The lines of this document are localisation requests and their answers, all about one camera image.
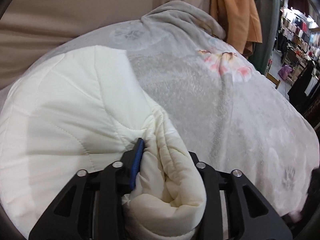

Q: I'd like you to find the cream quilted jacket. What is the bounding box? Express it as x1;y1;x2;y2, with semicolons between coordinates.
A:
1;46;206;239

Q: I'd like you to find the orange hanging garment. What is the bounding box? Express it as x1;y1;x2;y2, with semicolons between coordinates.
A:
210;0;263;58

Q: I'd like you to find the purple bag on floor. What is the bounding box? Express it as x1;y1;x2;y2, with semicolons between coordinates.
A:
278;64;292;81

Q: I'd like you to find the beige fabric backdrop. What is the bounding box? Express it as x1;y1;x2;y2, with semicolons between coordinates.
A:
1;0;210;87

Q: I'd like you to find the grey floral fleece blanket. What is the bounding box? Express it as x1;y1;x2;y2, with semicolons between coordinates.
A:
40;1;319;216

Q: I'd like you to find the wooden chair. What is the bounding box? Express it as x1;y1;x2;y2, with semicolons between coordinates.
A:
266;59;280;89

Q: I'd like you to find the grey-green hanging garment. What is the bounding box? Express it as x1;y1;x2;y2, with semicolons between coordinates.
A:
248;0;281;75

